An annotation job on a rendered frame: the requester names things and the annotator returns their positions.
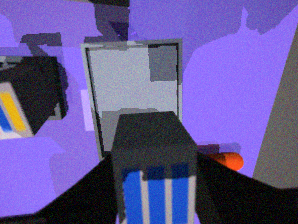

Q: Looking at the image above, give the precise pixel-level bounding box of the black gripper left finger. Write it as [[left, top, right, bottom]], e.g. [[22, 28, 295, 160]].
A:
[[0, 153, 118, 224]]

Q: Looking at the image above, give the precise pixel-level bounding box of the orange-handled screwdriver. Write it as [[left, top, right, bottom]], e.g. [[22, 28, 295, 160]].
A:
[[204, 152, 244, 170]]

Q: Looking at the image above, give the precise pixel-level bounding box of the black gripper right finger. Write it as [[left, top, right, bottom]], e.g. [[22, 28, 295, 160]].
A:
[[195, 151, 298, 224]]

